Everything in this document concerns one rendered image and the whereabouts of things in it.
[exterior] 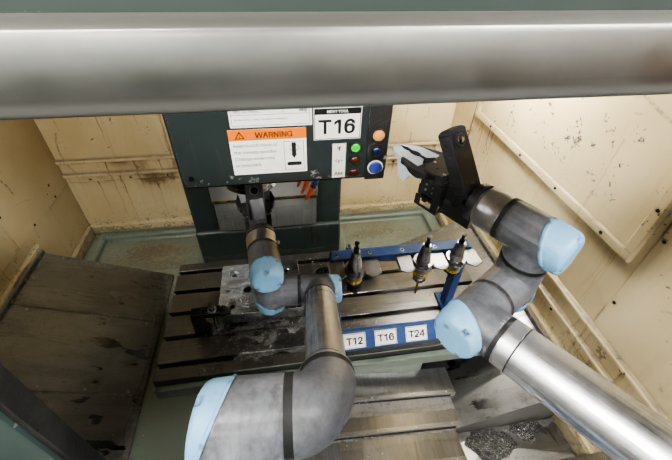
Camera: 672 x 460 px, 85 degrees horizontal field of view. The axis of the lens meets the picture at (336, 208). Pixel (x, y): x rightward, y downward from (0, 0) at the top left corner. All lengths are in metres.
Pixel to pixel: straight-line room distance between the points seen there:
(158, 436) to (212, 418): 1.06
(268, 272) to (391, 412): 0.80
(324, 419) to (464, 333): 0.23
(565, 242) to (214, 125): 0.62
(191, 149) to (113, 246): 1.67
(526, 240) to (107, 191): 2.04
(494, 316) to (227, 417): 0.39
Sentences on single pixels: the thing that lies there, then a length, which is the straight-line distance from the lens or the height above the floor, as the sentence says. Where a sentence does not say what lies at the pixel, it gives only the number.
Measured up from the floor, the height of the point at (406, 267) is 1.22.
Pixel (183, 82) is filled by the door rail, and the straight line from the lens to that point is 0.18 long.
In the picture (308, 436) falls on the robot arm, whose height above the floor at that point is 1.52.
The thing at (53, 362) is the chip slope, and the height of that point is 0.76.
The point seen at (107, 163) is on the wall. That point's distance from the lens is 2.16.
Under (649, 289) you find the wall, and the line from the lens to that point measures 1.26.
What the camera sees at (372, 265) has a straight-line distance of 1.16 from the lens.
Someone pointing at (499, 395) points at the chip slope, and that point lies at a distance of 1.56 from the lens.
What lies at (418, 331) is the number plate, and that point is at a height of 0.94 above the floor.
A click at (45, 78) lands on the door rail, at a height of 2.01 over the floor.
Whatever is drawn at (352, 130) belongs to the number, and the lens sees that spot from 0.77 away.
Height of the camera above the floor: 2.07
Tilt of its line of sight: 39 degrees down
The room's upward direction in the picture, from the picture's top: 2 degrees clockwise
